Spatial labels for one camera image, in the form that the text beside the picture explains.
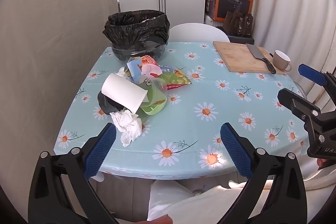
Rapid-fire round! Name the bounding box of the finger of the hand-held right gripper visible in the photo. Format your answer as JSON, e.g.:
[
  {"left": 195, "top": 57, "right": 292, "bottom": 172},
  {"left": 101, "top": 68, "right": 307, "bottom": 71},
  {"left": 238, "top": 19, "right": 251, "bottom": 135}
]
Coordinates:
[
  {"left": 298, "top": 64, "right": 336, "bottom": 109},
  {"left": 278, "top": 88, "right": 327, "bottom": 135}
]

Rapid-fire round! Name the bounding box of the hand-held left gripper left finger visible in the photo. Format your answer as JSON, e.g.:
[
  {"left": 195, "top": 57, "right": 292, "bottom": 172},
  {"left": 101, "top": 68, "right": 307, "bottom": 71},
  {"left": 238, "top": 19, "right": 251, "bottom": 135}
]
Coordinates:
[{"left": 28, "top": 122, "right": 120, "bottom": 224}]

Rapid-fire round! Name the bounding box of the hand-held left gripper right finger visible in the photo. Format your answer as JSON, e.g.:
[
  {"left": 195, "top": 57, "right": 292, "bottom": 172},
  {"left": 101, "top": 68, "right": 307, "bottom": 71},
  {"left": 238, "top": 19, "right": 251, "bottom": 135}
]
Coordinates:
[{"left": 218, "top": 122, "right": 307, "bottom": 224}]

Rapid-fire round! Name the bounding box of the green frosted cup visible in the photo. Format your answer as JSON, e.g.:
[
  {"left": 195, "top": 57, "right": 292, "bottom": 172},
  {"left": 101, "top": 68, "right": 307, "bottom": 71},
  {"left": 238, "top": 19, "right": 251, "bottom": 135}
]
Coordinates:
[{"left": 146, "top": 82, "right": 167, "bottom": 109}]

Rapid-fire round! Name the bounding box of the green snack packet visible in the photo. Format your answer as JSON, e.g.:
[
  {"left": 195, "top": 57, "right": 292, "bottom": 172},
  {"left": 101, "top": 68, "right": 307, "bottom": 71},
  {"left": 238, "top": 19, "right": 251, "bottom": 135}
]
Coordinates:
[{"left": 157, "top": 66, "right": 192, "bottom": 86}]

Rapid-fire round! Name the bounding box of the clear bin with black bag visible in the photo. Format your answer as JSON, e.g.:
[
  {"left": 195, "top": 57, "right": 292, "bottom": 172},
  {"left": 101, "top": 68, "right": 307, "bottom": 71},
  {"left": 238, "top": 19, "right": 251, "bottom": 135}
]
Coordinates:
[{"left": 102, "top": 10, "right": 170, "bottom": 61}]

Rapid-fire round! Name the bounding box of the beige mug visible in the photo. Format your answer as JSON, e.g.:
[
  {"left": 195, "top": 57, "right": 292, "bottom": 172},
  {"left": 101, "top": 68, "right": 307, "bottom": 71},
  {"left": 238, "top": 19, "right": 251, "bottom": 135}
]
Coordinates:
[{"left": 272, "top": 50, "right": 292, "bottom": 72}]

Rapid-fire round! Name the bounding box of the crumpled white tissue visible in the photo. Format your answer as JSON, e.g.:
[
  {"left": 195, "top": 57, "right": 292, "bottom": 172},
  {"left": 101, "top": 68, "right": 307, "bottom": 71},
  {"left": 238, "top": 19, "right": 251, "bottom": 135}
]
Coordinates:
[{"left": 110, "top": 110, "right": 143, "bottom": 147}]

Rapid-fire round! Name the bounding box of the black plastic bag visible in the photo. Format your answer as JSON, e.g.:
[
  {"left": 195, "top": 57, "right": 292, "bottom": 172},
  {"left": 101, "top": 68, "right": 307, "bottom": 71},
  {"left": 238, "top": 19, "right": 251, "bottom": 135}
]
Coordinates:
[{"left": 98, "top": 91, "right": 125, "bottom": 116}]

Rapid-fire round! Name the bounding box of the white paper cup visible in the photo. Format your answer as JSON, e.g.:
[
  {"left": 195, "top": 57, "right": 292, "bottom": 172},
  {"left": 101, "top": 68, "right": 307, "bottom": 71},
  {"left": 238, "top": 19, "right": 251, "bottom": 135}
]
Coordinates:
[{"left": 101, "top": 72, "right": 148, "bottom": 114}]

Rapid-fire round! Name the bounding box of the white curtain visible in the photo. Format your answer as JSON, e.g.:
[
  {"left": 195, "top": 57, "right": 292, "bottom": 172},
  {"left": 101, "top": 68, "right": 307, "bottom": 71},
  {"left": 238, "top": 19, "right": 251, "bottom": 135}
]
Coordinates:
[{"left": 236, "top": 0, "right": 336, "bottom": 109}]

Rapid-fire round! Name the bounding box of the wooden cutting board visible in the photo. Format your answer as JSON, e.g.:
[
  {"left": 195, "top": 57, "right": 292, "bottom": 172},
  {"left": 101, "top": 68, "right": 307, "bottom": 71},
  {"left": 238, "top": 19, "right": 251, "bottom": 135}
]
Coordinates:
[{"left": 213, "top": 41, "right": 288, "bottom": 75}]

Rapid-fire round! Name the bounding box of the brown handbag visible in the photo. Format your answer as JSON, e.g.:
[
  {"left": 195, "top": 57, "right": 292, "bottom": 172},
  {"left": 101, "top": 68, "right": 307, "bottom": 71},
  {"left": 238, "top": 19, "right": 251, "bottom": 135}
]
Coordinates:
[{"left": 223, "top": 11, "right": 254, "bottom": 37}]

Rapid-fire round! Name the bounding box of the pink plastic toy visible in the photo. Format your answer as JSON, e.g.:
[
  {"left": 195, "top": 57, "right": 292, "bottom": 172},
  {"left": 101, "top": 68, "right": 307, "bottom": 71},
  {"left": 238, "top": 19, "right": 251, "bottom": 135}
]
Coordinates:
[{"left": 140, "top": 63, "right": 162, "bottom": 78}]

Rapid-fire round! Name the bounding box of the orange checkered wrapper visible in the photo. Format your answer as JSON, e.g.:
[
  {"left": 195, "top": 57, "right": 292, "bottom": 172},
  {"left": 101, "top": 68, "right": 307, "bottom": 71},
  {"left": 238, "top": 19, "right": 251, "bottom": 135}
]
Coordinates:
[{"left": 141, "top": 55, "right": 159, "bottom": 66}]

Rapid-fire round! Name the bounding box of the white chair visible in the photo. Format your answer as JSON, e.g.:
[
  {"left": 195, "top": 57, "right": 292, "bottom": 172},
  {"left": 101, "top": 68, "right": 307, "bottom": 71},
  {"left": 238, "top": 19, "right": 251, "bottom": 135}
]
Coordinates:
[{"left": 169, "top": 23, "right": 231, "bottom": 43}]

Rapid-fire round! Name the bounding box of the cleaver with black handle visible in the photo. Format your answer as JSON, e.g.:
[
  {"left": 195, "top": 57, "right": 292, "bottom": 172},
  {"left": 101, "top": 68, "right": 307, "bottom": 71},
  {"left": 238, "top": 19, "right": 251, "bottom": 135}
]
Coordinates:
[{"left": 245, "top": 43, "right": 277, "bottom": 74}]

